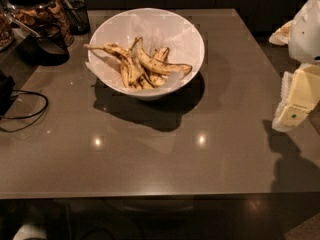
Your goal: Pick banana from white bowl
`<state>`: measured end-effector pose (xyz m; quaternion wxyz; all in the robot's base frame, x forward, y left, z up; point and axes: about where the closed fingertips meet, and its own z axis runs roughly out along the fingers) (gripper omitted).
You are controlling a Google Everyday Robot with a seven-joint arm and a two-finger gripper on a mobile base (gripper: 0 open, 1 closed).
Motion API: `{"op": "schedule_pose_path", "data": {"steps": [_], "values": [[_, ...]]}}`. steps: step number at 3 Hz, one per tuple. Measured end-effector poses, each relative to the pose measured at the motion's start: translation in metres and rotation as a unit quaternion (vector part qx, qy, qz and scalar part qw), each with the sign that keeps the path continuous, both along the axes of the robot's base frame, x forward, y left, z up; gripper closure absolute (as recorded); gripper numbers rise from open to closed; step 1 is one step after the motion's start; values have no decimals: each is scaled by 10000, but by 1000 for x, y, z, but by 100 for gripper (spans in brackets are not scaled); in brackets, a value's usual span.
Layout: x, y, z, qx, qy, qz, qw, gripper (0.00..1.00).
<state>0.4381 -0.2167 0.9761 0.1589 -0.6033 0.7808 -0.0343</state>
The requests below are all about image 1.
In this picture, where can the glass dish far left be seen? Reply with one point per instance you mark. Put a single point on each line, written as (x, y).
(6, 33)

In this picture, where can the spotted banana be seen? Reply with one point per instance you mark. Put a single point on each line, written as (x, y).
(157, 66)

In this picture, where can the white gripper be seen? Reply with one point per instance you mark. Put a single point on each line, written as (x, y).
(306, 34)

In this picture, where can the black device at left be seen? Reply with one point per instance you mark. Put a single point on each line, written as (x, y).
(6, 89)

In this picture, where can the bananas at bowl bottom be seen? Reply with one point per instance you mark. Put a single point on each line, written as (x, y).
(149, 79)

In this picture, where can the black mug with spoon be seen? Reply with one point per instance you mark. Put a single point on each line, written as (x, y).
(46, 49)

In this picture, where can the black mesh pen cup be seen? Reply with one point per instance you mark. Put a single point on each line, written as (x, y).
(77, 17)

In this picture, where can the white bowl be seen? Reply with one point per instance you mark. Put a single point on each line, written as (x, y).
(113, 27)

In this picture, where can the glass jar with lid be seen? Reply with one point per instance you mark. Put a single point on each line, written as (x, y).
(35, 13)

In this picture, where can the long banana left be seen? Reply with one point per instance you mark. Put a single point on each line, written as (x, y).
(126, 58)

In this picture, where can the white object bottom left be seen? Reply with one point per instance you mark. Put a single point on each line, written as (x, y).
(30, 232)

